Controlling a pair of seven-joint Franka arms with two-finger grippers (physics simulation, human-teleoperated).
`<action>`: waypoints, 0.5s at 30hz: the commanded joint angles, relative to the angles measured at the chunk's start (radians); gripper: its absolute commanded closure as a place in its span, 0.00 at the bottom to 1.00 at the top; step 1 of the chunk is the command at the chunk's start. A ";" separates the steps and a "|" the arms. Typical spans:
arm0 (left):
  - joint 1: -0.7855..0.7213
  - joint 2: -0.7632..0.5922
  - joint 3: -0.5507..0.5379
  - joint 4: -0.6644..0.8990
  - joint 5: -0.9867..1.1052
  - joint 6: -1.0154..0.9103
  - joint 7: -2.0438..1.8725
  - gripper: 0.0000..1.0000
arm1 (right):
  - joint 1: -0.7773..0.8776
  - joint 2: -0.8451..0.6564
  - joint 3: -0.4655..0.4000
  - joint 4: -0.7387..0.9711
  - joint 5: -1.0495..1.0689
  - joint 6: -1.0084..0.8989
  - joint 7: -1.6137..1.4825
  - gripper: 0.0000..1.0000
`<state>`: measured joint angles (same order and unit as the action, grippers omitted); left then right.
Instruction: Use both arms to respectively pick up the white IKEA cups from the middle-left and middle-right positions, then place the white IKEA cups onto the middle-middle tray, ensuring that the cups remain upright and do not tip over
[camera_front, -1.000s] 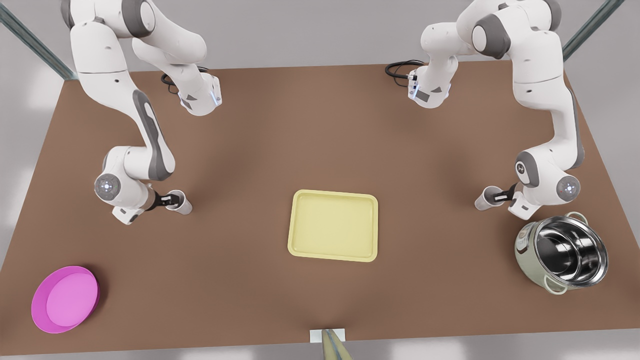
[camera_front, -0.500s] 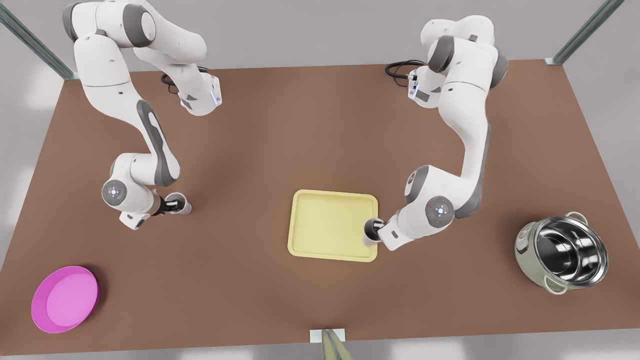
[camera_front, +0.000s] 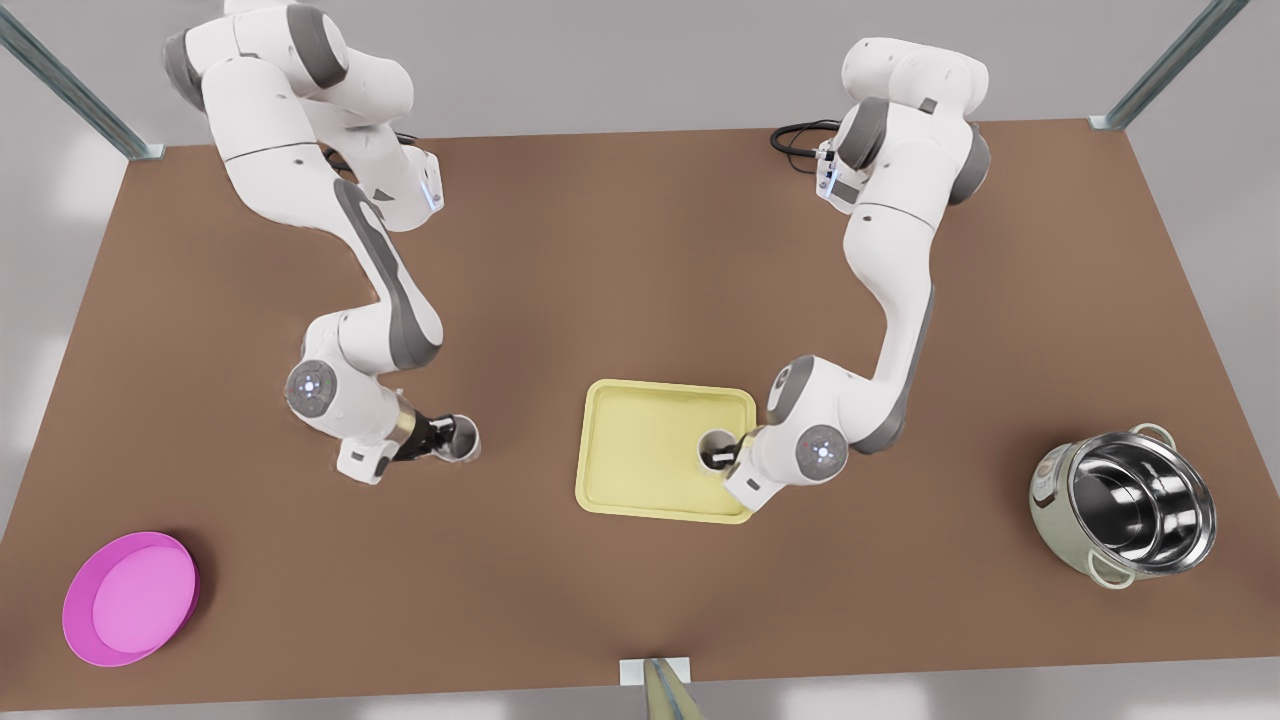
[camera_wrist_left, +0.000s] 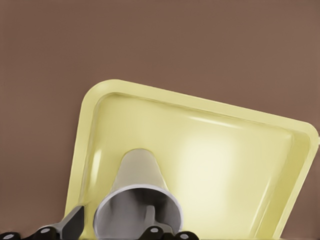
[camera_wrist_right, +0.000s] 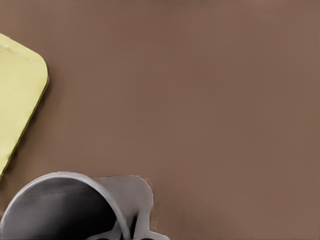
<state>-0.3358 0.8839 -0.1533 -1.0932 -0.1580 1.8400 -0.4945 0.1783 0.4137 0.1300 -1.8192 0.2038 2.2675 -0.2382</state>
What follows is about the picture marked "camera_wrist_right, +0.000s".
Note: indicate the white IKEA cup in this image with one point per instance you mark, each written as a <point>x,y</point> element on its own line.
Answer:
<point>75,195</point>

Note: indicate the pale yellow tray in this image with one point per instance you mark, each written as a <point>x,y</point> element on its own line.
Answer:
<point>20,100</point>

